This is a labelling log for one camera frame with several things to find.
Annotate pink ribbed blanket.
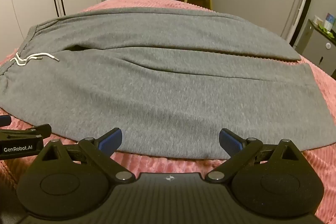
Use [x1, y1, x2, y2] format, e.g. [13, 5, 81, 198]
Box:
[0, 0, 336, 224]

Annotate grey pants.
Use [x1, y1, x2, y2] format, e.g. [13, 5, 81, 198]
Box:
[0, 7, 336, 161]

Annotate green packet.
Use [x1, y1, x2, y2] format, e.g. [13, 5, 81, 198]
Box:
[317, 25, 334, 39]

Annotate black cabinet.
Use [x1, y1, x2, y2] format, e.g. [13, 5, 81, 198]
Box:
[296, 19, 336, 76]

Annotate blue and white box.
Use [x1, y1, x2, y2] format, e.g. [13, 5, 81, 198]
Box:
[325, 13, 335, 30]

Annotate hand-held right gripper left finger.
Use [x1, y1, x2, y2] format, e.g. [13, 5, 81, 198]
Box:
[39, 128, 133, 184]

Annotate tall white appliance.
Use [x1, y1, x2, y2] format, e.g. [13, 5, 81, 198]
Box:
[288, 0, 318, 49]

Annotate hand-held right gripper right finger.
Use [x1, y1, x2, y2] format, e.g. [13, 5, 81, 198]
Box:
[206, 128, 302, 184]

